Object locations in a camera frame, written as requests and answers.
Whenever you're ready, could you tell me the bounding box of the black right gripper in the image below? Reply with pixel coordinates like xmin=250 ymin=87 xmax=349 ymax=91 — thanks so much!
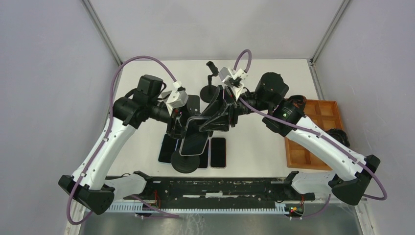
xmin=196 ymin=84 xmax=273 ymax=131

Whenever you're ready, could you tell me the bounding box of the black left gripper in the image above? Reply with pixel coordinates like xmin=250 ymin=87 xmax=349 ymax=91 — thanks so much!
xmin=148 ymin=98 xmax=201 ymax=141

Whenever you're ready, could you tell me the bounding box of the light blue cased phone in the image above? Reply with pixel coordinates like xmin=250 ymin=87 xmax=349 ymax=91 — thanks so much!
xmin=158 ymin=134 xmax=179 ymax=164

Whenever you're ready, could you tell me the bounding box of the white cased phone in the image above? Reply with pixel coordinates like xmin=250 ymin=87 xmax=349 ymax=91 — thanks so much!
xmin=179 ymin=116 xmax=209 ymax=156

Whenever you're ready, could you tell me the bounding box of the black round stand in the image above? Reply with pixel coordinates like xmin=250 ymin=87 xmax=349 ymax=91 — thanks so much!
xmin=200 ymin=61 xmax=219 ymax=103
xmin=170 ymin=144 xmax=201 ymax=174

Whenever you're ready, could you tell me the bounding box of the wooden base black phone stand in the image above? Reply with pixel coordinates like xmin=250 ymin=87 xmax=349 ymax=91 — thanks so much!
xmin=186 ymin=95 xmax=201 ymax=116

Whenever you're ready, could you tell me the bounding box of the black phone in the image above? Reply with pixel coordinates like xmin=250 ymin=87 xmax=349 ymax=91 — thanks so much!
xmin=210 ymin=138 xmax=227 ymax=168

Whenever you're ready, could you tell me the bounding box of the white framed small phone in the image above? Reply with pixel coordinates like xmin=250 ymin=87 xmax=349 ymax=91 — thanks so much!
xmin=198 ymin=146 xmax=209 ymax=169

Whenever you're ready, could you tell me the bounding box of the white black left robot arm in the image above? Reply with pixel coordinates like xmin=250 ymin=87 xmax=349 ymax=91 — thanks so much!
xmin=58 ymin=74 xmax=191 ymax=215

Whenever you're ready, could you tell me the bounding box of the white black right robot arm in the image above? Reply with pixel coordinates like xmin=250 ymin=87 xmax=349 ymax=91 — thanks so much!
xmin=198 ymin=72 xmax=380 ymax=206

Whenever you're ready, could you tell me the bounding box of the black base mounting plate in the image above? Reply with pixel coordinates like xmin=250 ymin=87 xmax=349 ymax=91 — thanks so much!
xmin=138 ymin=176 xmax=315 ymax=209

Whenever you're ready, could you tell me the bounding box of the orange compartment tray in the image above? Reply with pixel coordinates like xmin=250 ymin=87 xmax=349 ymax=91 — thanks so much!
xmin=285 ymin=99 xmax=343 ymax=171

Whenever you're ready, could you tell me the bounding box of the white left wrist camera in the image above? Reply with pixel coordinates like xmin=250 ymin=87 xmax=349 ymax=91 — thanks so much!
xmin=165 ymin=81 xmax=188 ymax=115

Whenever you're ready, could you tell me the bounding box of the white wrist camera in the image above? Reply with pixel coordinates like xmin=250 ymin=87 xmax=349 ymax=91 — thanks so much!
xmin=219 ymin=67 xmax=248 ymax=100
xmin=165 ymin=81 xmax=188 ymax=115

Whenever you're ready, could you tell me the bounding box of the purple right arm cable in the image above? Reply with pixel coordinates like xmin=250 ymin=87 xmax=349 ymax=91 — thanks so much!
xmin=233 ymin=48 xmax=389 ymax=220

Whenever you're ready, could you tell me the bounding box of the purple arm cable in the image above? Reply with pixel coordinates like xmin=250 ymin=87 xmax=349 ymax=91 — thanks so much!
xmin=66 ymin=55 xmax=183 ymax=226
xmin=233 ymin=48 xmax=389 ymax=220

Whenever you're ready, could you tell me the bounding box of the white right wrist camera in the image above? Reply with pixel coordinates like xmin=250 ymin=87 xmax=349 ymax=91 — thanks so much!
xmin=219 ymin=67 xmax=248 ymax=100

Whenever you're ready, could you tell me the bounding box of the black cable bundle top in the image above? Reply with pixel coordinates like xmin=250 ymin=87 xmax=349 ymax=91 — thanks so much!
xmin=288 ymin=94 xmax=308 ymax=109

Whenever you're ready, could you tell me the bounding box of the black cable bundle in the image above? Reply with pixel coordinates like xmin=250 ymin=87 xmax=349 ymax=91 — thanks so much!
xmin=288 ymin=94 xmax=308 ymax=109
xmin=327 ymin=128 xmax=351 ymax=148

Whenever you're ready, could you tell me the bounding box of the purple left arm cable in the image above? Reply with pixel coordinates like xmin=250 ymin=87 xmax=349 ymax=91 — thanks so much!
xmin=66 ymin=55 xmax=183 ymax=226

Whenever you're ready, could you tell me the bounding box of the white slotted cable duct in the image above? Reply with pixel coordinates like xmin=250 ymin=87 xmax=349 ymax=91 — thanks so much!
xmin=106 ymin=201 xmax=291 ymax=215

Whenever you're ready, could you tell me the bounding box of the black cable bundle middle right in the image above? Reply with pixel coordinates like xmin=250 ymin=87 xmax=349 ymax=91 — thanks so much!
xmin=327 ymin=128 xmax=351 ymax=148

